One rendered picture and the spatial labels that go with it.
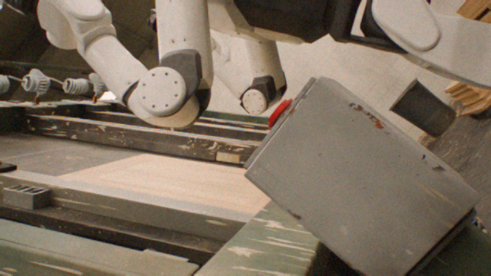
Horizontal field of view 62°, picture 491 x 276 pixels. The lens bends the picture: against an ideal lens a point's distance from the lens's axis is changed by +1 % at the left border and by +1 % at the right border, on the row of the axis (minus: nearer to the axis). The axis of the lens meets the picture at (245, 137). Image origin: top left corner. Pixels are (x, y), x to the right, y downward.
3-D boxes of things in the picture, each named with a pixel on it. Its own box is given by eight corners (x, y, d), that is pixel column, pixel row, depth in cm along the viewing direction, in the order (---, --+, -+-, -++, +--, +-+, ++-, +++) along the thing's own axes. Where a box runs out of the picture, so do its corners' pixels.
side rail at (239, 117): (342, 144, 244) (344, 126, 243) (177, 123, 277) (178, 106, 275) (343, 142, 252) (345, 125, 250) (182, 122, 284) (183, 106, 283)
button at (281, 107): (300, 109, 40) (284, 96, 41) (276, 139, 42) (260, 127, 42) (307, 107, 44) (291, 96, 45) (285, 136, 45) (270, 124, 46)
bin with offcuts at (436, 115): (466, 106, 477) (420, 73, 488) (437, 141, 481) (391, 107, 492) (453, 112, 527) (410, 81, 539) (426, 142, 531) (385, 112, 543)
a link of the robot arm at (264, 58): (297, 100, 126) (281, 27, 120) (279, 113, 116) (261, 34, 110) (265, 103, 133) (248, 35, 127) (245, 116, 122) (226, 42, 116)
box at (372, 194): (494, 206, 33) (314, 70, 36) (392, 305, 36) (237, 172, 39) (464, 176, 44) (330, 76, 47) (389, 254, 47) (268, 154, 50)
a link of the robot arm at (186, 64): (223, 124, 75) (212, 11, 78) (211, 108, 62) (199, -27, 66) (162, 132, 75) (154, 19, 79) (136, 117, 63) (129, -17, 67)
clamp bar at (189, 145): (305, 176, 121) (314, 95, 117) (-4, 129, 156) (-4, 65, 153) (311, 170, 130) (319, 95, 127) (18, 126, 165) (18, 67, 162)
